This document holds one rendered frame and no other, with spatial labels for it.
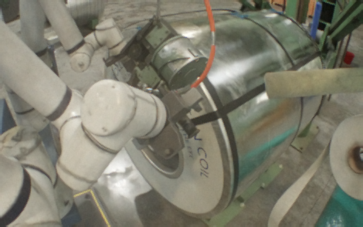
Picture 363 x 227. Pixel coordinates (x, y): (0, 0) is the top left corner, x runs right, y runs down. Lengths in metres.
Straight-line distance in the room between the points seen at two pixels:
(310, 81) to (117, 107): 0.26
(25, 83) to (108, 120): 0.20
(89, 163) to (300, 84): 0.34
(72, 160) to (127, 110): 0.14
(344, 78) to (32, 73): 0.50
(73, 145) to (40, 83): 0.14
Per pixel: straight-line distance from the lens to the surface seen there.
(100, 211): 1.63
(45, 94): 0.47
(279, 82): 0.29
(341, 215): 2.41
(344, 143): 0.47
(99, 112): 0.35
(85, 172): 0.42
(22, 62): 0.46
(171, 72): 0.70
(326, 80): 0.31
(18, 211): 0.46
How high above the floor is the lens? 1.71
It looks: 38 degrees down
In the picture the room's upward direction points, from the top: 2 degrees clockwise
